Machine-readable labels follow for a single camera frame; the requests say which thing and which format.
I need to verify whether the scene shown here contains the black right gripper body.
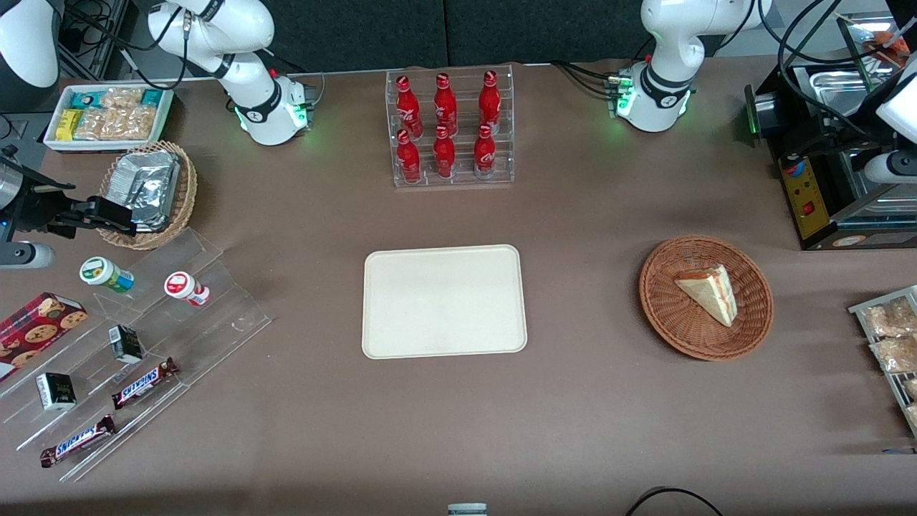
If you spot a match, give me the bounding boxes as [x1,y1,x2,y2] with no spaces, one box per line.
[0,165,90,239]

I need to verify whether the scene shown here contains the triangular sandwich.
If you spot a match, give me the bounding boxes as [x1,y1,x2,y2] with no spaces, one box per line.
[673,264,739,328]

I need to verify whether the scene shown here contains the white rectangular snack tray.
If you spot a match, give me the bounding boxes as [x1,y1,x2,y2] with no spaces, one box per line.
[44,84,176,153]

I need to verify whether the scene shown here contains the light tan wicker basket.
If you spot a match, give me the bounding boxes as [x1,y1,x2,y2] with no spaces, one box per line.
[98,140,198,251]

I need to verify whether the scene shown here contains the tray of packaged snacks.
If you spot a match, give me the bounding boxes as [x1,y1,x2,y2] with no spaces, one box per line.
[848,285,917,438]

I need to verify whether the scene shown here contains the brown round wicker basket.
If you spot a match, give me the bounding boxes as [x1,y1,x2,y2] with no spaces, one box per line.
[639,235,774,361]

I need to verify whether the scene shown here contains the cream plastic tray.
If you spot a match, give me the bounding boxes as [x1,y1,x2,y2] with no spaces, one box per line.
[362,244,529,360]

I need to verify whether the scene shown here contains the steel food pan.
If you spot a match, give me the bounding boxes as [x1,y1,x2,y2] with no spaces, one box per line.
[810,67,889,119]
[838,147,917,216]

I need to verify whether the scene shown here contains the silver foil package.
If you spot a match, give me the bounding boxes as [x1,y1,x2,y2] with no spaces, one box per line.
[106,150,181,216]
[129,204,175,233]

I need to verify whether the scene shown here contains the green lid snack cup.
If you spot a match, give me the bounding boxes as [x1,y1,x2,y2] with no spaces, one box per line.
[79,256,135,295]

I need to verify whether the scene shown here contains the black hot food display case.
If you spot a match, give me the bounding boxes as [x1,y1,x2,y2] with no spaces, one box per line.
[744,11,917,252]

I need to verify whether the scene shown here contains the yellow snack packet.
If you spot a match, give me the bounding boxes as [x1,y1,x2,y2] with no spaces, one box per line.
[55,109,84,143]

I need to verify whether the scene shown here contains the clear bag of crackers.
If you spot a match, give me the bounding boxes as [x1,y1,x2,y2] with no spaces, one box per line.
[100,87,145,113]
[74,106,157,141]

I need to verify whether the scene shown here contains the red lid snack cup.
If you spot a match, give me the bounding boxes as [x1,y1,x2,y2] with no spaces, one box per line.
[164,271,211,307]

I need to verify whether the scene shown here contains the red plaid cookie box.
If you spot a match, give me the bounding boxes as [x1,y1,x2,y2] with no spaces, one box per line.
[0,292,89,383]

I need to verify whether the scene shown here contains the small black carton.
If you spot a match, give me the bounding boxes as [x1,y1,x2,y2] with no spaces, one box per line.
[108,325,145,364]
[36,372,77,411]

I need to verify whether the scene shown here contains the clear acrylic stepped display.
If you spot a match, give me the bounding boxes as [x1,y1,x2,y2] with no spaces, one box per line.
[0,228,274,483]

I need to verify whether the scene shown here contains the brown Snickers bar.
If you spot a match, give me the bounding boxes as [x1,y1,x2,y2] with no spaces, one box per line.
[39,414,117,468]
[111,357,180,410]

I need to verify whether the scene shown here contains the red cola bottle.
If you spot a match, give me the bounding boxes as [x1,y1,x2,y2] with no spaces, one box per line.
[395,75,423,138]
[433,125,457,179]
[396,129,422,183]
[478,70,502,133]
[433,72,459,137]
[474,124,497,178]

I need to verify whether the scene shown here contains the clear acrylic bottle rack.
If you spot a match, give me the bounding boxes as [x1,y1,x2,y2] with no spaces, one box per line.
[385,64,516,189]

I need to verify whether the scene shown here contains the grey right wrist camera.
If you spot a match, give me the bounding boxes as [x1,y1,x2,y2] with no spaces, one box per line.
[0,242,55,270]

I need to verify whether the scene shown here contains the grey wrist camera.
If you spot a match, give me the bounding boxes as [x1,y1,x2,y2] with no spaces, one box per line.
[0,242,55,270]
[863,150,917,185]

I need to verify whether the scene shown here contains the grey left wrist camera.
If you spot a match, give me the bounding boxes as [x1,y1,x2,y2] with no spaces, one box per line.
[863,150,917,185]

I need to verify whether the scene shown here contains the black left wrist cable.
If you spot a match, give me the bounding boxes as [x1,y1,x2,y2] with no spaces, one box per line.
[758,0,871,137]

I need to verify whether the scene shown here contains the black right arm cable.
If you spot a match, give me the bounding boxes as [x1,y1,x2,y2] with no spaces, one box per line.
[61,0,194,92]

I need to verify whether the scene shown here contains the black left arm base cables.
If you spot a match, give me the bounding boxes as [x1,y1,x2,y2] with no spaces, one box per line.
[550,36,654,99]

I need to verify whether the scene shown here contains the black floor cable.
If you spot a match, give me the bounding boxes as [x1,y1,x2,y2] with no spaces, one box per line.
[625,487,724,516]

